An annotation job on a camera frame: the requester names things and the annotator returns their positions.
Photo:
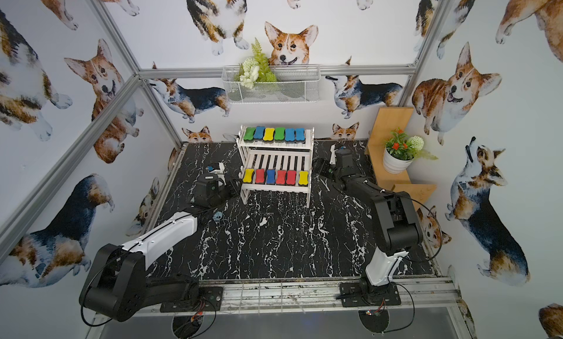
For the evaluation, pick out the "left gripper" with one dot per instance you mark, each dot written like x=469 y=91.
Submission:
x=231 y=186

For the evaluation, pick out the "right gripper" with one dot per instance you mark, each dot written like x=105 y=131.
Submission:
x=325 y=169

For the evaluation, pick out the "blue eraser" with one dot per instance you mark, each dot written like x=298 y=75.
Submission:
x=289 y=135
x=259 y=133
x=270 y=177
x=300 y=135

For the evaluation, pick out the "white wooden shelf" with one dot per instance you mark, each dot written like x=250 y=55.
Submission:
x=278 y=156

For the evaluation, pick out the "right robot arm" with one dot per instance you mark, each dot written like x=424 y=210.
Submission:
x=396 y=226

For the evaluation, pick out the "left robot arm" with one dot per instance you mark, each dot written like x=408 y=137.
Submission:
x=118 y=286

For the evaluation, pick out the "wooden corner shelf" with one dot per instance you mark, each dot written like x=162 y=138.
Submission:
x=390 y=173

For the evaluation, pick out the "yellow eraser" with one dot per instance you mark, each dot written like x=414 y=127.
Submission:
x=269 y=134
x=248 y=176
x=303 y=178

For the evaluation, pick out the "red eraser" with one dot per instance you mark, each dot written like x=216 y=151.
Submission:
x=260 y=176
x=291 y=177
x=281 y=177

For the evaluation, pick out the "potted plant white pot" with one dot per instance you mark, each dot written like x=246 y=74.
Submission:
x=401 y=150

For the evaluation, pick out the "green eraser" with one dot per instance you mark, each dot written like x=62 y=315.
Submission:
x=279 y=134
x=249 y=134

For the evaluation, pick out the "artificial fern white flowers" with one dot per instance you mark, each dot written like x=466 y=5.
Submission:
x=255 y=69

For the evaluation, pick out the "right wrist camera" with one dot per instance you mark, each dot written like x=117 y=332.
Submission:
x=333 y=155

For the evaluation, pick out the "white wire basket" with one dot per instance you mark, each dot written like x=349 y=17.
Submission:
x=300 y=84

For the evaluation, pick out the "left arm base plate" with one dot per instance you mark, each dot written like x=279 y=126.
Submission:
x=208 y=298

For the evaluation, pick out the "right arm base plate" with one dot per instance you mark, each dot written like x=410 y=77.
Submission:
x=361 y=294

